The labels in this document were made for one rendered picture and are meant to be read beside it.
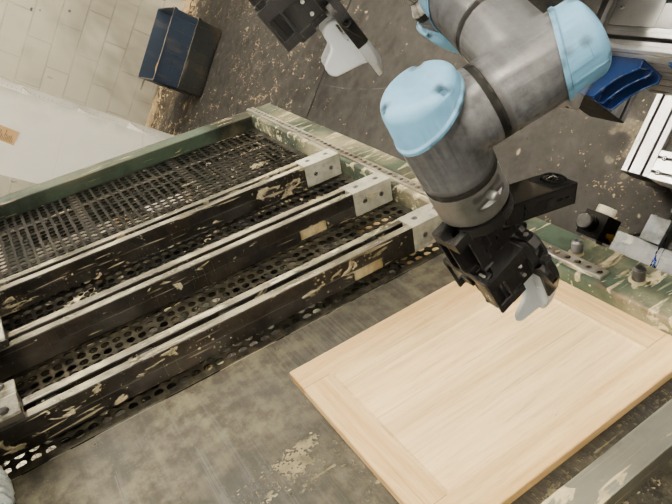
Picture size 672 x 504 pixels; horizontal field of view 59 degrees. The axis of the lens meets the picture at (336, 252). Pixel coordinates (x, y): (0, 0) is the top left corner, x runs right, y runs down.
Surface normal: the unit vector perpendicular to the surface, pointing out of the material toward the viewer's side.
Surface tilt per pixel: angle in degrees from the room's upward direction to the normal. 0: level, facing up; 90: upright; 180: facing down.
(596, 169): 0
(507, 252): 28
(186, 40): 90
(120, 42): 90
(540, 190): 60
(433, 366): 52
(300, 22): 71
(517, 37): 23
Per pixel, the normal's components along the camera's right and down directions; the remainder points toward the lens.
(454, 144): 0.26, 0.56
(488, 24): -0.68, -0.27
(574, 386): -0.16, -0.83
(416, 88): -0.49, -0.60
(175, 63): 0.57, 0.28
